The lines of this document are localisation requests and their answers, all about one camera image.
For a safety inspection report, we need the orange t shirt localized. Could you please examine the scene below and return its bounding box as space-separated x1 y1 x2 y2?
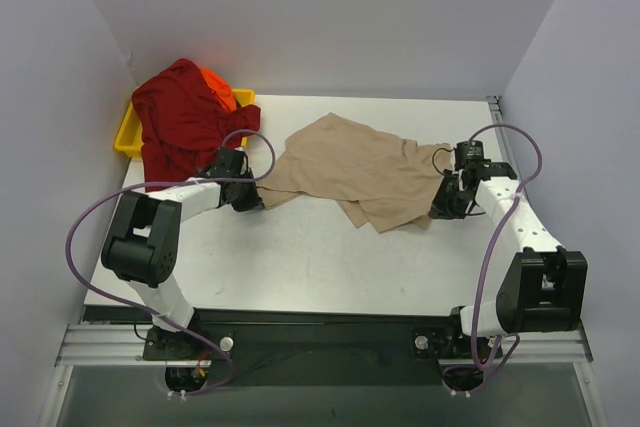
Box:
200 67 238 113

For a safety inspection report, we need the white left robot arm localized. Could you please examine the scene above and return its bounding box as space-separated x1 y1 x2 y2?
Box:
101 147 264 359

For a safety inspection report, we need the beige t shirt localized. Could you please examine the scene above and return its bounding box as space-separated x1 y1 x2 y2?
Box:
258 113 451 233

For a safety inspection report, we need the yellow plastic bin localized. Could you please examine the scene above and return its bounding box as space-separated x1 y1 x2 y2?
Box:
114 88 256 159

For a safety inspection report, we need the aluminium frame rail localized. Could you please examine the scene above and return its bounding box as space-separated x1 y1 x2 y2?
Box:
56 324 593 366

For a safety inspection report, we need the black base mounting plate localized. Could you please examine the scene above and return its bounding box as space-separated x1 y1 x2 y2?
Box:
142 310 486 393

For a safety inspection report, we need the dark red t shirt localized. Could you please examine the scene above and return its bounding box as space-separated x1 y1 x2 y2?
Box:
132 58 261 183

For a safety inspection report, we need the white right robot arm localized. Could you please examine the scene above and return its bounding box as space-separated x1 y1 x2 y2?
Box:
429 141 588 355

